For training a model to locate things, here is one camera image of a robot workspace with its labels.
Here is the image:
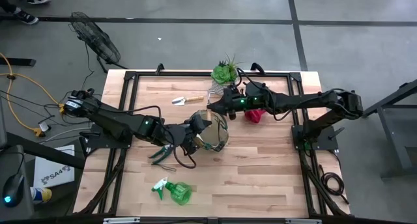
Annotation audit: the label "potted succulent white pot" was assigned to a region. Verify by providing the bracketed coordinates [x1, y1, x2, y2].
[210, 53, 244, 96]

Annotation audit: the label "black flat bar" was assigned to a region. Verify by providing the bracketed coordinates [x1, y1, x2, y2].
[0, 57, 36, 68]

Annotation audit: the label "black computer mouse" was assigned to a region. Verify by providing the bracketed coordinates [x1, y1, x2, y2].
[1, 173, 25, 208]

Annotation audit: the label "yellow extension cord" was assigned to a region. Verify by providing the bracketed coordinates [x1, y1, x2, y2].
[0, 52, 68, 137]

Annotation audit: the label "tan gardening bag green trim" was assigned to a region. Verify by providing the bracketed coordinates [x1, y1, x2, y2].
[190, 109, 229, 152]

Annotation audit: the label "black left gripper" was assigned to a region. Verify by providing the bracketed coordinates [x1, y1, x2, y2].
[168, 114, 214, 155]

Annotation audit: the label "silver metal bracket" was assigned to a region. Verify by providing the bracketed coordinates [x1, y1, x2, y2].
[102, 217, 141, 224]
[285, 218, 323, 224]

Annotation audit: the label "person's leg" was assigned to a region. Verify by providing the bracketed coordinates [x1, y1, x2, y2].
[0, 0, 20, 14]

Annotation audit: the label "green-handled pruning shears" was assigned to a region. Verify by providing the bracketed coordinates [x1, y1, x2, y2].
[148, 144, 179, 173]

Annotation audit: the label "black fan power cable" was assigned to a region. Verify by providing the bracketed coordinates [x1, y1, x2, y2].
[79, 43, 96, 91]

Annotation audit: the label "coiled black cable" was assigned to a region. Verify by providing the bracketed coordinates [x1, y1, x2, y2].
[319, 163, 350, 205]

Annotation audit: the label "yellow blue white object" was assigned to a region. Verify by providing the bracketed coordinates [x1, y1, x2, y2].
[29, 186, 53, 204]

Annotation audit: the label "dark grey desk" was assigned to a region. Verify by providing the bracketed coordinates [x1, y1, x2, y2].
[0, 98, 86, 221]

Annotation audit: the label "black floor fan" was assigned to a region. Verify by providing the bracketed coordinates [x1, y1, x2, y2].
[68, 11, 128, 74]

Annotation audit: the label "green spray bottle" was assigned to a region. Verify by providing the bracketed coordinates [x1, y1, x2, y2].
[151, 177, 193, 206]

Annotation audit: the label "dark grey metal stand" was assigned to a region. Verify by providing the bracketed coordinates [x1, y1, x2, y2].
[361, 79, 417, 179]

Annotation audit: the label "silver trowel wooden handle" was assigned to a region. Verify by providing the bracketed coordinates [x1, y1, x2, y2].
[171, 95, 205, 106]

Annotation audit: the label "black metal table frame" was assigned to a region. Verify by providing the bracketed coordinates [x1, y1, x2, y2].
[76, 63, 351, 218]

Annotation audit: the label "white SA4 sign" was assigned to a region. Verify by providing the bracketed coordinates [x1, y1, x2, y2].
[33, 144, 76, 189]

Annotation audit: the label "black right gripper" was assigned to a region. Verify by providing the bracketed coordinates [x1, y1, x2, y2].
[207, 83, 253, 121]

